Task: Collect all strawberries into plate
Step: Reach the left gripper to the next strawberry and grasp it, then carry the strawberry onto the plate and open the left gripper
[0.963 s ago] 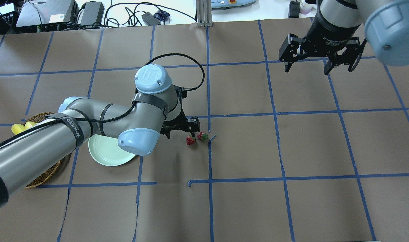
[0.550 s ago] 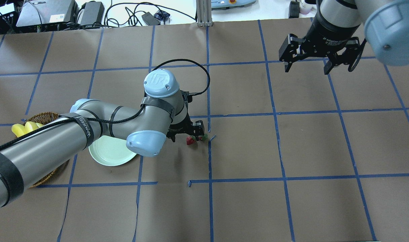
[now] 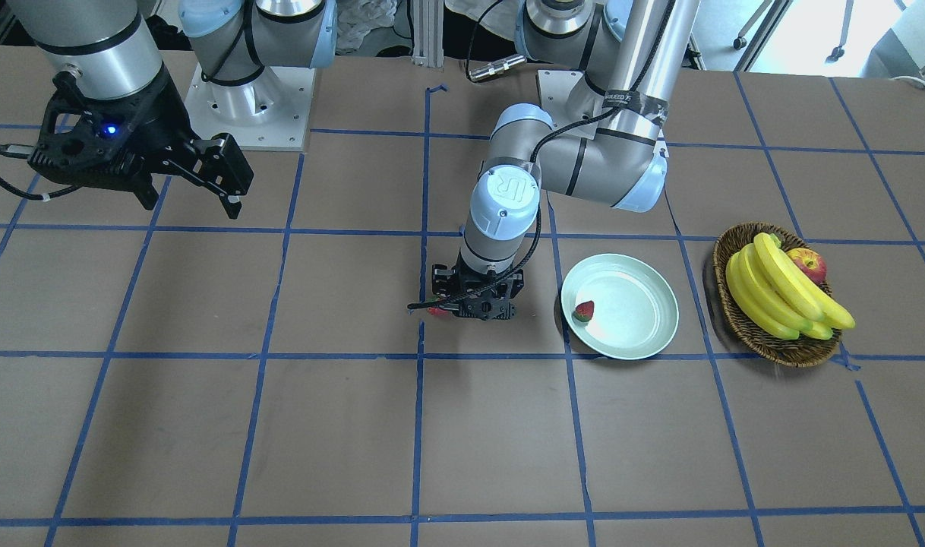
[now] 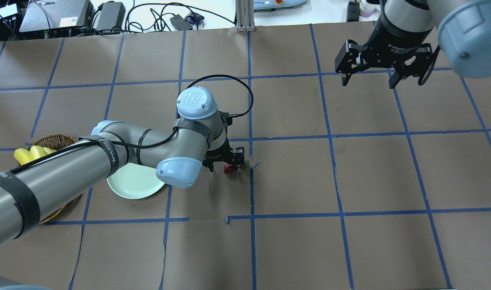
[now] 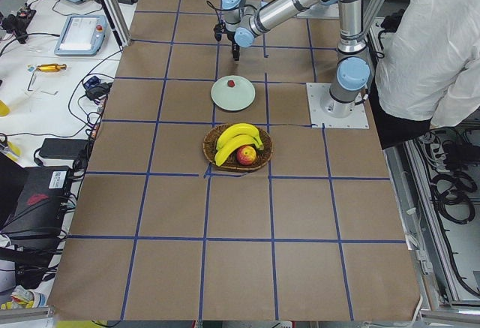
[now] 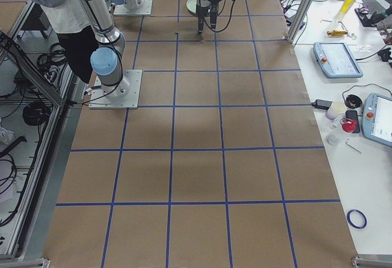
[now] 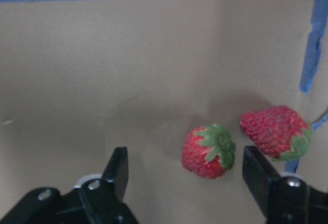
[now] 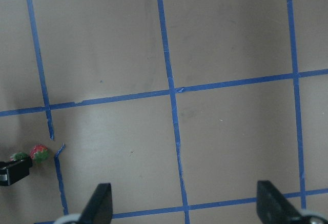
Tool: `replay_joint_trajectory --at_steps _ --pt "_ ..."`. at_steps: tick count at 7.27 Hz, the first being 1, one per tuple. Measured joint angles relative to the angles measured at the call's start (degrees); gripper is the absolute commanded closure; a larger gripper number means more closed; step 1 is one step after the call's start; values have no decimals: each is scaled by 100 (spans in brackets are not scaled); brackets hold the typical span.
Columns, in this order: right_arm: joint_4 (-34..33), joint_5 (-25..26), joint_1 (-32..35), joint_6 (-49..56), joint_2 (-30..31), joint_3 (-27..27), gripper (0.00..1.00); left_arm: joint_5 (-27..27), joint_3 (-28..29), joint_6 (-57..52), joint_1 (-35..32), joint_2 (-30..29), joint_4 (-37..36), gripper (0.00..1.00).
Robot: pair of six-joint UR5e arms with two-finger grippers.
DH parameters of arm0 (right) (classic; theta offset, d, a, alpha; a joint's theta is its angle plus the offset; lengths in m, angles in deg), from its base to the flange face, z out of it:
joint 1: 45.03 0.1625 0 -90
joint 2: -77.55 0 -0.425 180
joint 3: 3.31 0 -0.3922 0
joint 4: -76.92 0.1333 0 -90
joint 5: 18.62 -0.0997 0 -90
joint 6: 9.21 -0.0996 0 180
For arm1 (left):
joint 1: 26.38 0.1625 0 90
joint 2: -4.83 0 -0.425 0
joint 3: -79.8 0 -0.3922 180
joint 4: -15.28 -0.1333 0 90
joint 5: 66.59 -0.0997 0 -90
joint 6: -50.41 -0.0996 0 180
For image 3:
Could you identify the yellow banana bunch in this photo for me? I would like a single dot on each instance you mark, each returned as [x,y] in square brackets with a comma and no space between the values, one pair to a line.
[771,290]

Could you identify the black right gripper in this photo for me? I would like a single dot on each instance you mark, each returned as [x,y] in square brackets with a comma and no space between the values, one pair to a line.
[161,109]

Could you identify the light green plate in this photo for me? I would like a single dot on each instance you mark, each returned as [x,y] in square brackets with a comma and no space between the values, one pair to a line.
[636,311]

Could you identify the aluminium frame post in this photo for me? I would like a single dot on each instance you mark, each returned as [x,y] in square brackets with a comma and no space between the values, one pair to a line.
[427,33]

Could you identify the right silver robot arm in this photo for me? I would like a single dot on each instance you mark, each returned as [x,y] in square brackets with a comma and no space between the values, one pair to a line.
[114,50]

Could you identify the red yellow apple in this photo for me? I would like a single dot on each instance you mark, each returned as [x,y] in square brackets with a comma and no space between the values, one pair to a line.
[810,263]

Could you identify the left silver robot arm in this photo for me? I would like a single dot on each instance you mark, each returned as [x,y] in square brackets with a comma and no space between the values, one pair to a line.
[628,55]

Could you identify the brown wicker basket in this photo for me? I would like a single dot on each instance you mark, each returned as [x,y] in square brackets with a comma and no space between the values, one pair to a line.
[731,323]

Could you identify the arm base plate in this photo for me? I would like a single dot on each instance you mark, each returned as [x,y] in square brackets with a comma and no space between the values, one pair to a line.
[565,95]
[269,114]

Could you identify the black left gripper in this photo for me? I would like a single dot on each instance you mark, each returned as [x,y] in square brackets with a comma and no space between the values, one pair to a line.
[440,279]

